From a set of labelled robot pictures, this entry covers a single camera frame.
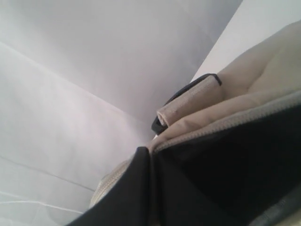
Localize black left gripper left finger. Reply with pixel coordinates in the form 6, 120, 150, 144
69, 147, 150, 226

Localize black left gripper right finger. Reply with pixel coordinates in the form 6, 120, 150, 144
154, 106, 301, 226

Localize cream fabric duffel bag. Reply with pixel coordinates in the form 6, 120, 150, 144
90, 22, 301, 226

